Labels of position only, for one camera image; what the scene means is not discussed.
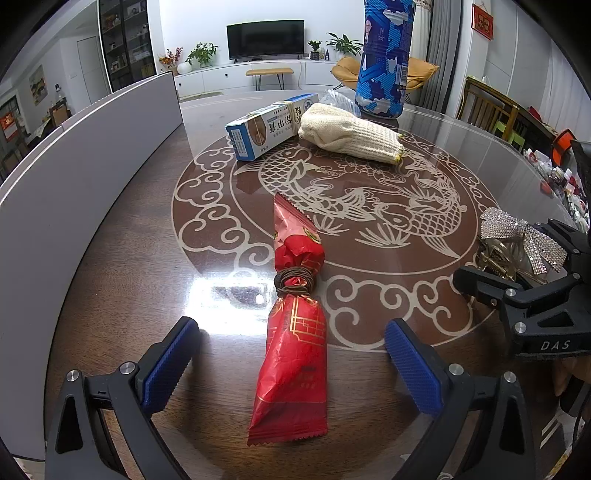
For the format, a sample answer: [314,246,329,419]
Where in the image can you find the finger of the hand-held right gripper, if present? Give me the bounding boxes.
[531,219,591,278]
[452,265,529,309]

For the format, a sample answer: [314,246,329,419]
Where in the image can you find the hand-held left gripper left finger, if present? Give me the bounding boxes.
[45,316,201,480]

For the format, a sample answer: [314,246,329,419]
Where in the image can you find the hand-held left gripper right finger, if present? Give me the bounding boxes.
[385,318,539,480]

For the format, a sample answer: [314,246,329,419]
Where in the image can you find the rhinestone bow hair clip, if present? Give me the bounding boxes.
[475,206,568,282]

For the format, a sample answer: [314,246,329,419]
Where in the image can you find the red snack packet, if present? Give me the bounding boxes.
[247,193,329,447]

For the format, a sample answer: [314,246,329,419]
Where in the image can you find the brown hair tie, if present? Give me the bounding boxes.
[273,268,317,296]

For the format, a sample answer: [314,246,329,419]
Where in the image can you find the cream knitted glove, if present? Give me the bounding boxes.
[298,102,406,164]

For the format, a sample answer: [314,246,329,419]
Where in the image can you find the clear plastic bag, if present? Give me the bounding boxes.
[318,89,365,118]

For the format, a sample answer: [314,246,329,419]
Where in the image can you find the blue and white medicine box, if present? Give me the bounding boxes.
[225,93,320,162]

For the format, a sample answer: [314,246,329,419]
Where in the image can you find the person's right hand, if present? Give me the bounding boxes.
[551,356,591,416]

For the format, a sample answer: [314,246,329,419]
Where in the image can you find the pile of assorted household goods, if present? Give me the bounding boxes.
[522,138,591,232]

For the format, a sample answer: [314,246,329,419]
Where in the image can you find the orange and black box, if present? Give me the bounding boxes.
[551,130,591,172]

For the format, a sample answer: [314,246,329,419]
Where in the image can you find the grey padded chair back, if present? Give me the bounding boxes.
[62,71,183,134]
[0,122,185,462]

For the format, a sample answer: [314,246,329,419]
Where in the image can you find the yellow lounge chair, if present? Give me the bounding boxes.
[404,56,440,93]
[331,55,361,90]

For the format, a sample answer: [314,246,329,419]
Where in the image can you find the blue patterned tall bottle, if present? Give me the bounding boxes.
[355,0,416,119]

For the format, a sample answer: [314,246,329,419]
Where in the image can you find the grey curtain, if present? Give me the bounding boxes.
[411,0,465,114]

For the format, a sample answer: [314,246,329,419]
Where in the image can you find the white covered standing air conditioner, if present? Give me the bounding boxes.
[413,0,435,58]

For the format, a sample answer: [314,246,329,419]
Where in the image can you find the large leafy potted plant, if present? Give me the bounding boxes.
[325,32,365,58]

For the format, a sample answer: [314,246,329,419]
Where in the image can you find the white television cabinet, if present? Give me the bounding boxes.
[173,58,352,100]

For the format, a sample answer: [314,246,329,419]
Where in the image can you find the wooden stool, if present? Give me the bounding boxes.
[246,68,294,90]

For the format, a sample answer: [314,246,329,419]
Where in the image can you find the red flowers in white vase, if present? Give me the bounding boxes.
[158,46,192,75]

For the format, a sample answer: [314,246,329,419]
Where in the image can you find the green potted plant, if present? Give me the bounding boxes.
[186,42,220,70]

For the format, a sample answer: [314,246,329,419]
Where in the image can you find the glass display cabinet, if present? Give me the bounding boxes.
[98,0,155,93]

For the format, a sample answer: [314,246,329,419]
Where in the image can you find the black flat television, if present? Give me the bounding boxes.
[226,20,305,62]

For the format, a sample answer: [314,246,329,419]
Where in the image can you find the red wall hanging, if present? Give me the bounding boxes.
[472,4,495,40]

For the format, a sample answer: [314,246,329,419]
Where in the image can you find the framed wall painting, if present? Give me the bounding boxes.
[28,65,48,94]

